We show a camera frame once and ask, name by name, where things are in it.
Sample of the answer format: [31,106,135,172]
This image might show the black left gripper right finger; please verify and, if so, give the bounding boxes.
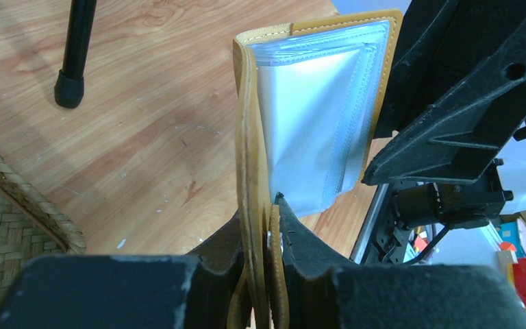
[275,194,526,328]

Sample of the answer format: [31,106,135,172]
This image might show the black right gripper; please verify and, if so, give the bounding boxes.
[362,17,526,264]

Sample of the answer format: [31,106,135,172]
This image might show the woven straw divided tray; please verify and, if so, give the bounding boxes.
[0,156,86,302]

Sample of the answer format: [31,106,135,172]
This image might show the black music stand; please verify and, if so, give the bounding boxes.
[54,0,97,109]

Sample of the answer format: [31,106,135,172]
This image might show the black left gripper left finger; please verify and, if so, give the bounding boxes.
[0,216,243,328]

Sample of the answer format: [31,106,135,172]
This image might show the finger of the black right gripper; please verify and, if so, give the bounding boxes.
[375,1,526,138]

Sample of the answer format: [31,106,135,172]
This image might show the yellow leather card holder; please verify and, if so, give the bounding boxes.
[227,9,403,328]

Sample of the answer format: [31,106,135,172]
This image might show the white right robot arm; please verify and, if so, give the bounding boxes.
[351,1,526,264]

